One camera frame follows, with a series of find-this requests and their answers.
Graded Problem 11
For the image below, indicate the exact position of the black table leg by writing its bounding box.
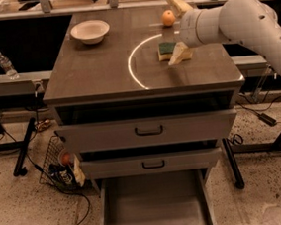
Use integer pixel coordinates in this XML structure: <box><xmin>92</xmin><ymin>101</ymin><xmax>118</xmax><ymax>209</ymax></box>
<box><xmin>222</xmin><ymin>138</ymin><xmax>245</xmax><ymax>189</ymax></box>
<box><xmin>13</xmin><ymin>118</ymin><xmax>35</xmax><ymax>177</ymax></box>

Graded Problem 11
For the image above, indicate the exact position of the grey drawer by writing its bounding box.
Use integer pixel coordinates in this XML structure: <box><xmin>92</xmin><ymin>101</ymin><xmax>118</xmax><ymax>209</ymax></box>
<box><xmin>80</xmin><ymin>148</ymin><xmax>221</xmax><ymax>179</ymax></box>
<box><xmin>57</xmin><ymin>109</ymin><xmax>237</xmax><ymax>154</ymax></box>
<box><xmin>99</xmin><ymin>169</ymin><xmax>216</xmax><ymax>225</ymax></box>

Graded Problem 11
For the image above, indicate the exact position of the black wire basket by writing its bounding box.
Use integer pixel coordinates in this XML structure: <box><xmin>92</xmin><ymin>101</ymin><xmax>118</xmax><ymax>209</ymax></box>
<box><xmin>40</xmin><ymin>136</ymin><xmax>85</xmax><ymax>191</ymax></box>

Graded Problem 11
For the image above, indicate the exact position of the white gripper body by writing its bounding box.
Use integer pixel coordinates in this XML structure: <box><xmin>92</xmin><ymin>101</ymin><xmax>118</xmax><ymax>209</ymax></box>
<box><xmin>179</xmin><ymin>7</ymin><xmax>228</xmax><ymax>48</ymax></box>

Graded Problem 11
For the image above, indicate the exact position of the grey bottom drawer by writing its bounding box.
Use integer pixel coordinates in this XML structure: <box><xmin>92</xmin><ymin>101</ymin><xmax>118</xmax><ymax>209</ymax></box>
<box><xmin>99</xmin><ymin>169</ymin><xmax>216</xmax><ymax>225</ymax></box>

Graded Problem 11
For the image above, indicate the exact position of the black power adapter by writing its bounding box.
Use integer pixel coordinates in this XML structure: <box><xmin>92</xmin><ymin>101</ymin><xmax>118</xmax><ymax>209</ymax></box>
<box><xmin>258</xmin><ymin>113</ymin><xmax>277</xmax><ymax>127</ymax></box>

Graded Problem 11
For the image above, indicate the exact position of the grey top drawer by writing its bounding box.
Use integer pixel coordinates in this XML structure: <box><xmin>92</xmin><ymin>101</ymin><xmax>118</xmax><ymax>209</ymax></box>
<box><xmin>57</xmin><ymin>109</ymin><xmax>237</xmax><ymax>154</ymax></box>

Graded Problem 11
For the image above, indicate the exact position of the clear plastic water bottle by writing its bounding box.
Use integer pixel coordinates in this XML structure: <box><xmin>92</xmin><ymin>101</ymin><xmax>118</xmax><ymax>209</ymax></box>
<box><xmin>0</xmin><ymin>52</ymin><xmax>19</xmax><ymax>80</ymax></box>

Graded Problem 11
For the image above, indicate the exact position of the green yellow sponge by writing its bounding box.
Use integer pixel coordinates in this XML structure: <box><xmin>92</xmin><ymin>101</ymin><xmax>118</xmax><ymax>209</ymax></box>
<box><xmin>158</xmin><ymin>42</ymin><xmax>176</xmax><ymax>61</ymax></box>

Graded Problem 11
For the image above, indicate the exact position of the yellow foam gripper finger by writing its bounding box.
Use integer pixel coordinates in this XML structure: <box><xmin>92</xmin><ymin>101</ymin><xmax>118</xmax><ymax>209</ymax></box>
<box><xmin>165</xmin><ymin>0</ymin><xmax>193</xmax><ymax>18</ymax></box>
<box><xmin>168</xmin><ymin>42</ymin><xmax>193</xmax><ymax>65</ymax></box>

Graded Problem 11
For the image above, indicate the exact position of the white ceramic bowl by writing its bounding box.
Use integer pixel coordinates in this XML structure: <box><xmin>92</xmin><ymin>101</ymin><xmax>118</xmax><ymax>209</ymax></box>
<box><xmin>70</xmin><ymin>20</ymin><xmax>110</xmax><ymax>45</ymax></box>

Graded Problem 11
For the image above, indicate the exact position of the black floor cable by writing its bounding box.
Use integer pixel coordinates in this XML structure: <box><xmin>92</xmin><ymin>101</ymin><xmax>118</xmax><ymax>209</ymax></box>
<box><xmin>24</xmin><ymin>146</ymin><xmax>94</xmax><ymax>225</ymax></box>

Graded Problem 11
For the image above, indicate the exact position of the grey drawer cabinet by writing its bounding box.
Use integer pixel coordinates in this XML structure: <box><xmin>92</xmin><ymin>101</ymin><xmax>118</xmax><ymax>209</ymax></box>
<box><xmin>34</xmin><ymin>0</ymin><xmax>255</xmax><ymax>203</ymax></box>

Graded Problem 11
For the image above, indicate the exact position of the black table leg left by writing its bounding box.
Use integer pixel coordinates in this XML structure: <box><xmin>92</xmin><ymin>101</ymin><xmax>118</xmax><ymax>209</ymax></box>
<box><xmin>13</xmin><ymin>118</ymin><xmax>35</xmax><ymax>177</ymax></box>

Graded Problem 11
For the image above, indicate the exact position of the orange fruit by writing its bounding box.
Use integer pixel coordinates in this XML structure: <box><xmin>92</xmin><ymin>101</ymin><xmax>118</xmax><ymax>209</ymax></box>
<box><xmin>161</xmin><ymin>9</ymin><xmax>175</xmax><ymax>27</ymax></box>

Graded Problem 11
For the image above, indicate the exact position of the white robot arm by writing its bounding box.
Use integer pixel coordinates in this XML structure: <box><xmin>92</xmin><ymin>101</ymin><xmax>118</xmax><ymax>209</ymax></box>
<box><xmin>166</xmin><ymin>0</ymin><xmax>281</xmax><ymax>76</ymax></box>

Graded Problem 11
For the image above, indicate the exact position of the grey middle drawer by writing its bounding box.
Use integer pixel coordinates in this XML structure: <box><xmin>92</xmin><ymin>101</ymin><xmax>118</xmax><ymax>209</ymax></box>
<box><xmin>80</xmin><ymin>148</ymin><xmax>221</xmax><ymax>179</ymax></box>

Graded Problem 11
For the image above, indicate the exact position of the black table leg right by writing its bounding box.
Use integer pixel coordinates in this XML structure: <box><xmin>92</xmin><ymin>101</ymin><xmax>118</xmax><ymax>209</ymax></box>
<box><xmin>222</xmin><ymin>138</ymin><xmax>245</xmax><ymax>189</ymax></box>

